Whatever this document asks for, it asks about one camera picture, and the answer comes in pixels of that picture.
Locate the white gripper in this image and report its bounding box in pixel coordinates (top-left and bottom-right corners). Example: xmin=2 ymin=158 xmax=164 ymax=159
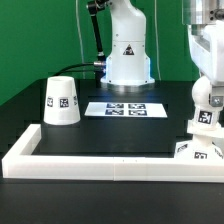
xmin=188 ymin=23 xmax=224 ymax=107

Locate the white lamp bulb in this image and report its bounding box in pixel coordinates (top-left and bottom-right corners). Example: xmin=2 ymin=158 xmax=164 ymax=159
xmin=192 ymin=76 xmax=222 ymax=129

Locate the white lamp base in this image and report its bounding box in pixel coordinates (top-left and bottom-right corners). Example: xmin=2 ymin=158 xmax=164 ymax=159
xmin=174 ymin=120 xmax=224 ymax=160

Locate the white lamp shade cone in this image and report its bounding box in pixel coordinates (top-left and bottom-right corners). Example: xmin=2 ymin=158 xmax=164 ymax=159
xmin=44 ymin=76 xmax=80 ymax=125

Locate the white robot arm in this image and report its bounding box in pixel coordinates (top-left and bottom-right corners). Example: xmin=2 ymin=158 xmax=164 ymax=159
xmin=101 ymin=0 xmax=224 ymax=107

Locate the white sheet with markers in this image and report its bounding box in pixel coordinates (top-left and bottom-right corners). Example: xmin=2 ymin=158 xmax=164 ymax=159
xmin=85 ymin=102 xmax=167 ymax=118

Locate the white U-shaped fence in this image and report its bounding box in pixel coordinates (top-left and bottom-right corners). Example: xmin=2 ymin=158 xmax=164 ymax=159
xmin=2 ymin=124 xmax=224 ymax=183

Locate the white hanging cable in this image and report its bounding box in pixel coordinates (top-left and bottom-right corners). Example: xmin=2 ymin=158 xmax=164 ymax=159
xmin=75 ymin=0 xmax=86 ymax=80

